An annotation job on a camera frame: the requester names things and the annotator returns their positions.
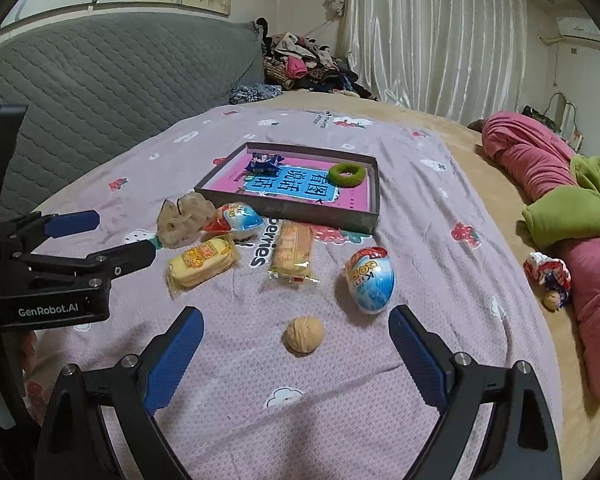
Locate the blue knit cloth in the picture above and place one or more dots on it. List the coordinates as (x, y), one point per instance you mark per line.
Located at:
(252, 94)

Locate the clear biscuit packet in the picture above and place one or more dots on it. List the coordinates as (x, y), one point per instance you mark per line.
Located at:
(292, 250)

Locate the yellow cracker packet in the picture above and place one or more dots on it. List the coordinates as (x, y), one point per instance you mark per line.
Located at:
(202, 260)

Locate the walnut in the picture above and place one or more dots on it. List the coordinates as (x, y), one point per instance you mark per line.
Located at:
(305, 336)

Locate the grey quilted headboard cover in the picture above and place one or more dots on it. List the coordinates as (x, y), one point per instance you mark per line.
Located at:
(105, 85)

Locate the blue snack packet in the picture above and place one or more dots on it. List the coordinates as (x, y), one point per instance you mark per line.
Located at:
(262, 162)

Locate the pile of clothes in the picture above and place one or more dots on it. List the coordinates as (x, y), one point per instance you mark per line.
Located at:
(300, 67)

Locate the pink quilt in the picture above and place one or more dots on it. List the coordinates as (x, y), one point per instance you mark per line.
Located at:
(530, 160)

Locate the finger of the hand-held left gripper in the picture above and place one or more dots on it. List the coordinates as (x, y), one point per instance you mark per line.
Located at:
(72, 222)
(130, 256)

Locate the shallow grey cardboard box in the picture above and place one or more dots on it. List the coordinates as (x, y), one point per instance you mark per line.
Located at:
(330, 221)

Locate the white air conditioner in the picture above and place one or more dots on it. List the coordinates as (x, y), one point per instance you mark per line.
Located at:
(580, 30)

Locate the beige bed sheet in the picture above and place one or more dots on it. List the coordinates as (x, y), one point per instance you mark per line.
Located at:
(455, 130)

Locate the red white snack packet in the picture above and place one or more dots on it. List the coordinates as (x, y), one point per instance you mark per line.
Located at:
(547, 272)

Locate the green fleece blanket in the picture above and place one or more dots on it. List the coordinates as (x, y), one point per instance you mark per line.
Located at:
(560, 215)

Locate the white curtain tassel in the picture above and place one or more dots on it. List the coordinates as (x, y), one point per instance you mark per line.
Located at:
(336, 4)

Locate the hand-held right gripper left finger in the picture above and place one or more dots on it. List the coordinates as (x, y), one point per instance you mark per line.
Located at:
(177, 360)

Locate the beige plush hair clip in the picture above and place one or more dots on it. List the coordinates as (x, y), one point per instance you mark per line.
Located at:
(180, 225)

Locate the black bag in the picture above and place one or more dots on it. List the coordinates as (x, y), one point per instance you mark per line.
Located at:
(537, 115)

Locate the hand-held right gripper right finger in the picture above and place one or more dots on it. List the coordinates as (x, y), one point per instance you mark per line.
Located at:
(415, 360)

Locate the white satin curtain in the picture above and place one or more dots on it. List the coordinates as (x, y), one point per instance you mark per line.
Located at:
(430, 35)

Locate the purple strawberry print blanket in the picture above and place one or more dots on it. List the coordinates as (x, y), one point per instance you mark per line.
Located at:
(330, 435)

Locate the small toy egg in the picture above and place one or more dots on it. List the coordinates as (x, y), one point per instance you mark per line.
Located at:
(240, 217)

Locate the person's left hand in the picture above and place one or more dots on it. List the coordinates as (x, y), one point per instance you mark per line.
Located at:
(28, 352)

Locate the large toy egg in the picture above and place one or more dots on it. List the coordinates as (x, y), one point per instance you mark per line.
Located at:
(370, 280)

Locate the metal framed mirror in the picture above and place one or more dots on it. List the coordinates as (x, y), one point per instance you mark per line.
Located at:
(562, 105)

